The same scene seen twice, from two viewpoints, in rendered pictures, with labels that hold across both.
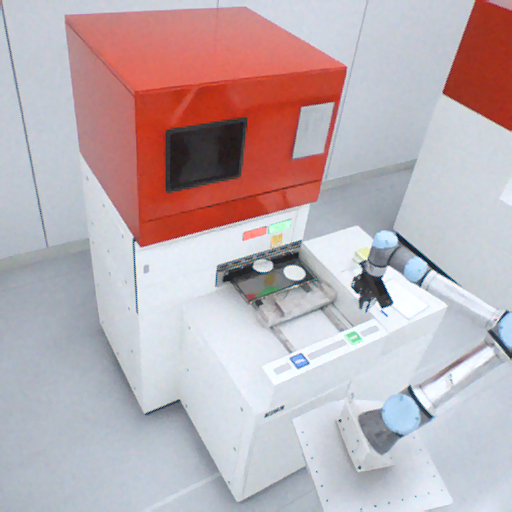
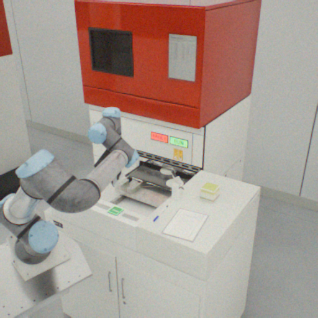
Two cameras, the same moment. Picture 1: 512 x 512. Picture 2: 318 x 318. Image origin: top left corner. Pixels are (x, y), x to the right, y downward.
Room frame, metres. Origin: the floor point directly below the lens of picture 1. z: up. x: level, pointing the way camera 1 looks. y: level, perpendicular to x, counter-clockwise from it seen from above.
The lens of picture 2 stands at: (1.04, -1.89, 1.98)
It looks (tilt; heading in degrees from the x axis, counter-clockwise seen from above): 27 degrees down; 70
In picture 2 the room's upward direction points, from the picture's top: straight up
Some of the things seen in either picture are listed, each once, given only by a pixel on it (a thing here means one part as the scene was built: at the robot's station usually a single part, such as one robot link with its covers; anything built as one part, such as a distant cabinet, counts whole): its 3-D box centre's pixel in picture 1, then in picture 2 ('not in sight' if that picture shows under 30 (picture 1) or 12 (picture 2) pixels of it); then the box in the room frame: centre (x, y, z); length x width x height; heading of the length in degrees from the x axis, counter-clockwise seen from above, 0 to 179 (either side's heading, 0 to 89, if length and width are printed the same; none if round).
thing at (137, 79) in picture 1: (199, 114); (170, 51); (1.94, 0.32, 1.52); 0.81 x 0.75 x 0.59; 127
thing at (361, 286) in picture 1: (368, 281); not in sight; (1.39, -0.41, 1.25); 0.09 x 0.08 x 0.12; 37
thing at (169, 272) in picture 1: (226, 253); (143, 144); (1.69, 0.13, 1.02); 0.82 x 0.03 x 0.40; 127
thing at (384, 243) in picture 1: (383, 248); (111, 122); (1.38, -0.42, 1.41); 0.09 x 0.08 x 0.11; 51
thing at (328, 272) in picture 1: (368, 284); (203, 217); (1.78, -0.53, 0.89); 0.62 x 0.35 x 0.14; 37
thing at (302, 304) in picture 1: (296, 306); (145, 196); (1.59, -0.21, 0.87); 0.36 x 0.08 x 0.03; 127
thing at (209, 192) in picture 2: (364, 258); (210, 192); (1.83, -0.48, 1.00); 0.07 x 0.07 x 0.07; 37
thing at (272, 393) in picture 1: (324, 360); (96, 215); (1.29, -0.32, 0.89); 0.55 x 0.09 x 0.14; 127
